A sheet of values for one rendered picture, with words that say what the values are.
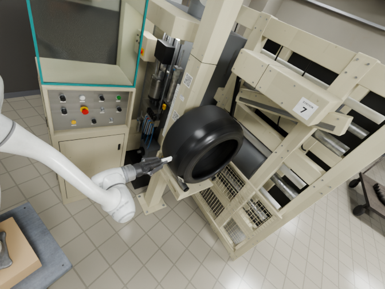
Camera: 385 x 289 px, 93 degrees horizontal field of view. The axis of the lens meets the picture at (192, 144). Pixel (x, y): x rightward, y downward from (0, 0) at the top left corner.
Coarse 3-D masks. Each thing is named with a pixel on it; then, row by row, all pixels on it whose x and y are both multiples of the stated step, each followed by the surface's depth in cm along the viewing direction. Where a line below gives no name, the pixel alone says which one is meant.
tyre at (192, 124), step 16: (192, 112) 111; (208, 112) 111; (224, 112) 118; (176, 128) 110; (192, 128) 105; (208, 128) 103; (224, 128) 106; (240, 128) 117; (176, 144) 108; (192, 144) 102; (208, 144) 103; (224, 144) 149; (240, 144) 128; (176, 160) 108; (192, 160) 105; (208, 160) 153; (224, 160) 147; (176, 176) 118; (192, 176) 141; (208, 176) 137
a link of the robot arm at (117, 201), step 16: (16, 128) 54; (0, 144) 52; (16, 144) 55; (32, 144) 59; (48, 144) 64; (48, 160) 64; (64, 160) 67; (64, 176) 67; (80, 176) 69; (96, 192) 72; (112, 192) 79; (128, 192) 87; (112, 208) 77; (128, 208) 80
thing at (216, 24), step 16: (208, 0) 96; (224, 0) 89; (240, 0) 93; (208, 16) 98; (224, 16) 94; (208, 32) 100; (224, 32) 101; (192, 48) 110; (208, 48) 103; (192, 64) 113; (208, 64) 111; (192, 80) 115; (208, 80) 120; (176, 96) 132; (192, 96) 122; (160, 176) 173; (160, 192) 196
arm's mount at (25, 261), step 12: (0, 228) 92; (12, 228) 94; (12, 240) 91; (24, 240) 92; (12, 252) 88; (24, 252) 89; (12, 264) 85; (24, 264) 86; (36, 264) 90; (0, 276) 81; (12, 276) 82; (24, 276) 89; (0, 288) 80
